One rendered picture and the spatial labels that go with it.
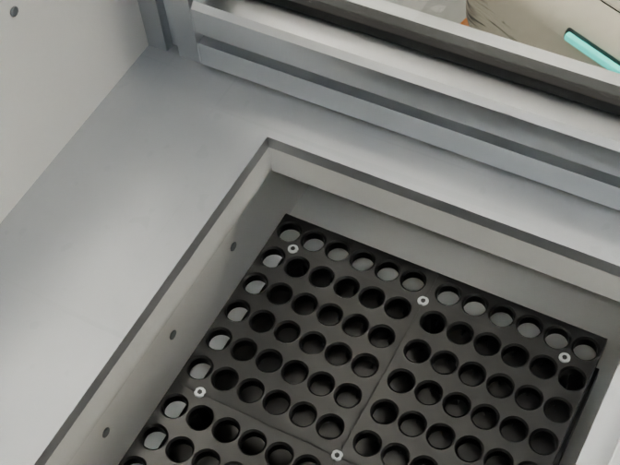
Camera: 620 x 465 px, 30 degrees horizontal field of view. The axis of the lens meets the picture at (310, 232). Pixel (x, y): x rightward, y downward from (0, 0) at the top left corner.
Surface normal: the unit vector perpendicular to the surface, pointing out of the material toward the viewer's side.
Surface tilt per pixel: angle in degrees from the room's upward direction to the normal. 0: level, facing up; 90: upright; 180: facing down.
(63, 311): 0
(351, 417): 0
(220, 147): 0
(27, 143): 90
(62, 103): 90
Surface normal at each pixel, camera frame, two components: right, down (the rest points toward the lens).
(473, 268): -0.07, -0.59
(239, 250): 0.88, 0.35
